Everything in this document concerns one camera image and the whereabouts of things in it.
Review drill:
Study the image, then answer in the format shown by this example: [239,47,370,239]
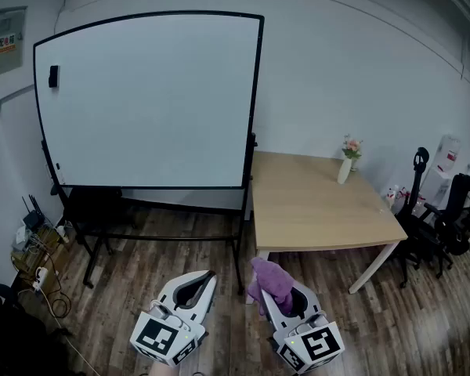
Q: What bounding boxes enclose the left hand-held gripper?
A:
[129,270,219,367]

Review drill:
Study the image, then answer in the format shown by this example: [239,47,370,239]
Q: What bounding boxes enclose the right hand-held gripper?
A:
[259,285,345,376]

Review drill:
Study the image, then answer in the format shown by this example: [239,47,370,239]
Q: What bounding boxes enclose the purple cleaning cloth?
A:
[245,256,295,315]

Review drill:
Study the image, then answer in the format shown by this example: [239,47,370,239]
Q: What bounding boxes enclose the whiteboard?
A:
[32,10,266,190]

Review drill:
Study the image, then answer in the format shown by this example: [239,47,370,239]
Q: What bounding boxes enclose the person's left forearm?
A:
[146,362,185,376]

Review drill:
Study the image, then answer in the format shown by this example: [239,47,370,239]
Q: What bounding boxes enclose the light wooden table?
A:
[251,150,409,295]

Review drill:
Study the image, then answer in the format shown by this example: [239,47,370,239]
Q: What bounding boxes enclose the white ribbed vase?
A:
[337,157,353,185]

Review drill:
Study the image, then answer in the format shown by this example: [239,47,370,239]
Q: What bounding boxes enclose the black office chair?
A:
[0,284,71,376]
[391,146,455,289]
[422,172,470,280]

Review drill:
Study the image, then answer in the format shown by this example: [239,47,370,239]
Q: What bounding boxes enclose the white power strip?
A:
[31,266,49,291]

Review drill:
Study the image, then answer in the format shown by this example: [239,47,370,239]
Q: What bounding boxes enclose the clear bag with red items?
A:
[383,184,428,215]

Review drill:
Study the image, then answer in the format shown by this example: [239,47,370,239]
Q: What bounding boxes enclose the pink flower bouquet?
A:
[342,134,363,161]

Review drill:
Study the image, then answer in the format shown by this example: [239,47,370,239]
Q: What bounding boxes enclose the black router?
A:
[21,194,46,230]

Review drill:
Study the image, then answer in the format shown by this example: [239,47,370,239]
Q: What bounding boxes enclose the white water dispenser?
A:
[418,133,463,211]

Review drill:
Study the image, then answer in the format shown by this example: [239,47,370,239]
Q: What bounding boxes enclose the black coiled cable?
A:
[46,248,71,319]

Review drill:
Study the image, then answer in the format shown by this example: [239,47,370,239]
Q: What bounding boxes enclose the white cable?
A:
[19,286,99,376]

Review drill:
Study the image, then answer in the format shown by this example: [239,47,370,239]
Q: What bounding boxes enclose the grey electrical wall panel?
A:
[0,5,27,81]

